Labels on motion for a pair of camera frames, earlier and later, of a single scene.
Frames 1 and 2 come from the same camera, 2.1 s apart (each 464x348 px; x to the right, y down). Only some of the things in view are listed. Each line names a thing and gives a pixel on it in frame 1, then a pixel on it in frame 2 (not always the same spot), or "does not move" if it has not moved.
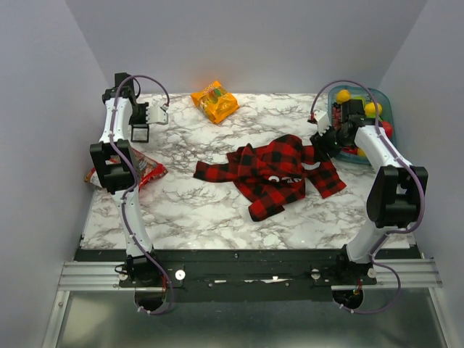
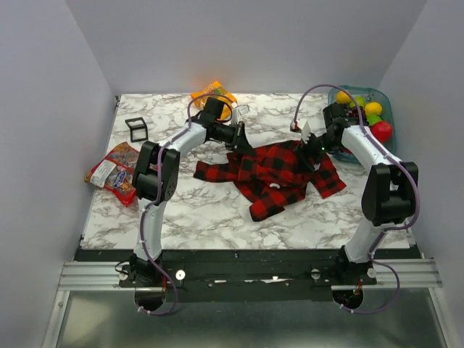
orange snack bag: x=215 y=102 does not move
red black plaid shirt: x=272 y=172 does not move
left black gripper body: x=138 y=115 -> x=232 y=132
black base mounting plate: x=245 y=275 does not move
